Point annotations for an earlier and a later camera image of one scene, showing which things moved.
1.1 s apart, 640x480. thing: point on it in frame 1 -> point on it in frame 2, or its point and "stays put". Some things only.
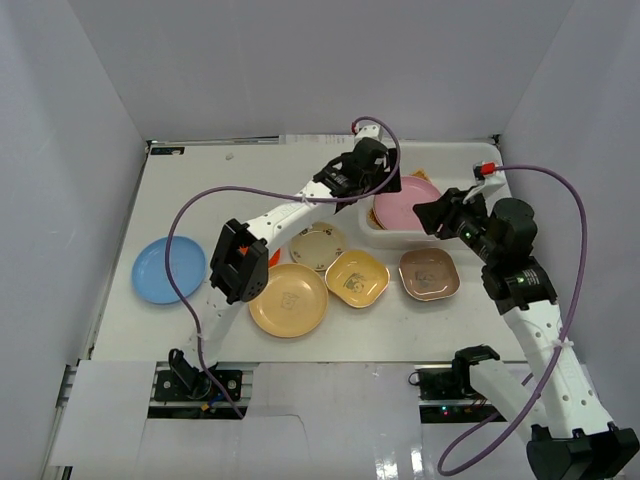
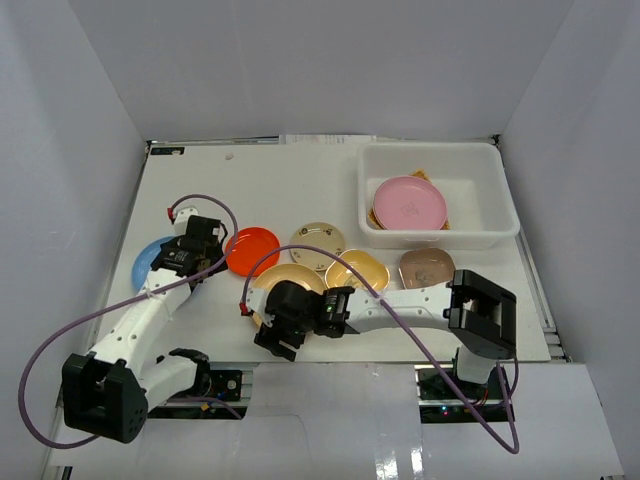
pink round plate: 395,211 stays put
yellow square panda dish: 356,277 stays put
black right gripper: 446,210 -> 270,337
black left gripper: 375,176 -> 201,229
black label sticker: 166,150 stays put
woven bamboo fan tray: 419,173 stays put
